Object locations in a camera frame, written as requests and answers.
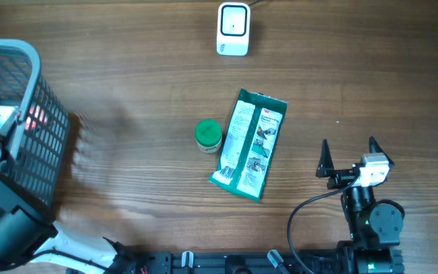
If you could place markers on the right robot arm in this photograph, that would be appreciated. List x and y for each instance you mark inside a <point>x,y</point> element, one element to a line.
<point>374,225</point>

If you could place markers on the white barcode scanner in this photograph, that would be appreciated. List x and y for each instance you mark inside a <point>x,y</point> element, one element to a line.
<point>233,28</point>

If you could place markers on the red white small packet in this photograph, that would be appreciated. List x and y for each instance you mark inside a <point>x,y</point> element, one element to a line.
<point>35,119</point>

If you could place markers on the green 3M wipes packet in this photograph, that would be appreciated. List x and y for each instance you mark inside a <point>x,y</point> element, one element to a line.
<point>249,145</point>

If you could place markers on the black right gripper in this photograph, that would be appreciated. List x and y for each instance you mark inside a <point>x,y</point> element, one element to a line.
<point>325,169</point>

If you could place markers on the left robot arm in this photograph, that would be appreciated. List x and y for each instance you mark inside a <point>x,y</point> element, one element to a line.
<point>29,233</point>

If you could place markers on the white paper packet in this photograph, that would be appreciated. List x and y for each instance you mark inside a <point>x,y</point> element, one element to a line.
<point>8,116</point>

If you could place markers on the grey plastic shopping basket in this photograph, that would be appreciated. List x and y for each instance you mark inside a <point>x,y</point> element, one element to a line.
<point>35,157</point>

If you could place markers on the green lid jar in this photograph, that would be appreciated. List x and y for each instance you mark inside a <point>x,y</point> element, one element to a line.
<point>208,135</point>

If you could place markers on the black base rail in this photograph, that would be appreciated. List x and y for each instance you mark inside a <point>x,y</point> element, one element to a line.
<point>317,261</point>

